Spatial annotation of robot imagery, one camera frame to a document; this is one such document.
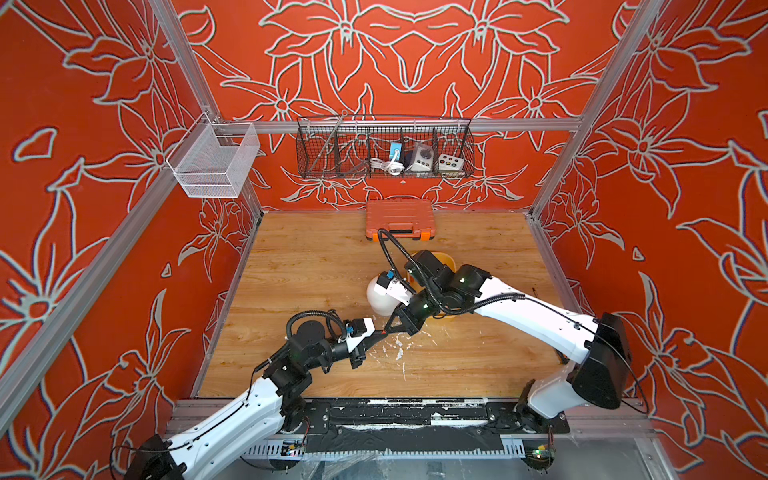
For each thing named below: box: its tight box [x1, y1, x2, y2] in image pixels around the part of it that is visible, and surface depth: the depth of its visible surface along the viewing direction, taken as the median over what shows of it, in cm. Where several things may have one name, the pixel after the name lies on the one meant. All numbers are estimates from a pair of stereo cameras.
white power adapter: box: [411, 144, 434, 172], surface depth 93 cm
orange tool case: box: [366, 199, 436, 241], surface depth 116 cm
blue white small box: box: [389, 142, 403, 161], surface depth 85 cm
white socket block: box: [438, 153, 464, 172], surface depth 96 cm
